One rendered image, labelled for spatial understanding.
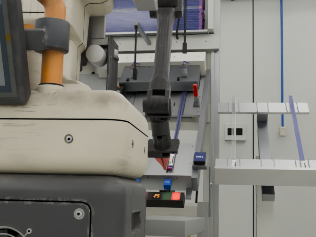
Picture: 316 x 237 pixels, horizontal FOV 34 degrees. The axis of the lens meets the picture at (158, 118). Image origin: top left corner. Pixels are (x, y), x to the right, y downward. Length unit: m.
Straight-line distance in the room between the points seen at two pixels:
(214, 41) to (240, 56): 1.52
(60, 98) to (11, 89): 0.07
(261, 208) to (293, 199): 1.88
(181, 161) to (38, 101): 1.17
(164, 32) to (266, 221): 0.74
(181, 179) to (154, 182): 0.10
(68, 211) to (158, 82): 0.91
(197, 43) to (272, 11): 1.67
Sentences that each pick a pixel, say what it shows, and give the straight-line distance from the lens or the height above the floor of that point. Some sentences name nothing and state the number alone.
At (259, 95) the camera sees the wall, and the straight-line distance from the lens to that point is 3.82.
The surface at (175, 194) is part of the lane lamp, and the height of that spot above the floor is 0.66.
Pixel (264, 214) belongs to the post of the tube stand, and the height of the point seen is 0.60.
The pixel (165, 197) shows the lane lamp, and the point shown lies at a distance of 1.77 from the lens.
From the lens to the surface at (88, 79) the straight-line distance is 2.44.
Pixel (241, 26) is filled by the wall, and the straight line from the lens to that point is 3.95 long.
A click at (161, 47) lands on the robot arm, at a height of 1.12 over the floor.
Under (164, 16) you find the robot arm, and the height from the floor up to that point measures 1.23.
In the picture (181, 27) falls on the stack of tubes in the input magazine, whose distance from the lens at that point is 2.38.
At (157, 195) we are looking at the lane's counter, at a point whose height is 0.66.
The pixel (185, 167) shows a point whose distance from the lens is 1.86.
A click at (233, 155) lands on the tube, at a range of 1.76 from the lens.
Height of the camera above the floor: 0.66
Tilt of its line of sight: 8 degrees up
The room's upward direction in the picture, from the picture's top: 1 degrees clockwise
